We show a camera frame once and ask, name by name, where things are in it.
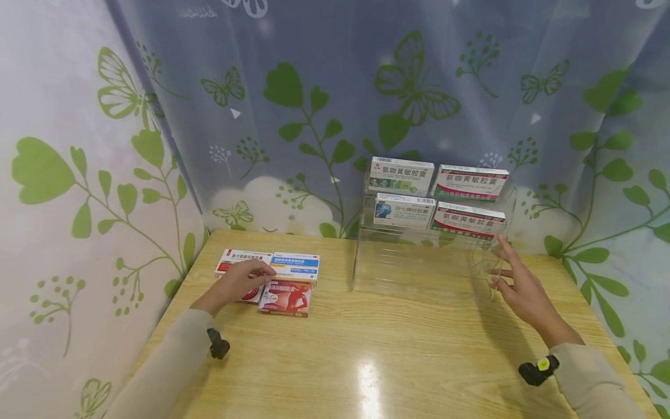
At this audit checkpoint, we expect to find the person's right hand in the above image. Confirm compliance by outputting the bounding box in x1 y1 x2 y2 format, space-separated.
489 235 585 350

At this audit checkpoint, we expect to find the person's left hand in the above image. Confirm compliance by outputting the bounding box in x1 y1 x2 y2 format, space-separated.
190 260 277 318

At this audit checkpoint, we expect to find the person's right forearm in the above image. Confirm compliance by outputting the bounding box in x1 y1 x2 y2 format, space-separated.
548 342 651 419

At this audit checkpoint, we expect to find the white and red medicine box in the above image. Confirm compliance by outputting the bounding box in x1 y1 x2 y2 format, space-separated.
215 248 274 304

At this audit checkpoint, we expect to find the blue and white medicine box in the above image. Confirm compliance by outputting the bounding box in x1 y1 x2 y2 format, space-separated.
269 252 321 285

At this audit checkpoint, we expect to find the white red-striped medicine box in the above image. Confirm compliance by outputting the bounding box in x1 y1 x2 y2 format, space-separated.
430 201 508 241
433 164 510 203

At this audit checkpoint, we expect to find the clear acrylic display rack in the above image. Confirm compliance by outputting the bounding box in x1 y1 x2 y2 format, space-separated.
351 173 519 310

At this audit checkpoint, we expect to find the black wrist band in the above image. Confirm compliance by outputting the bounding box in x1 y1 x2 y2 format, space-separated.
206 328 231 360
518 355 561 387

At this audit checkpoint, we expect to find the white box with blue picture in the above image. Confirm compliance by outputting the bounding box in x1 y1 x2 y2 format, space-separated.
372 193 437 229

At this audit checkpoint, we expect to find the white and green medicine box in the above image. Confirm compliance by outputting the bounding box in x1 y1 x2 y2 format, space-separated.
367 156 436 197

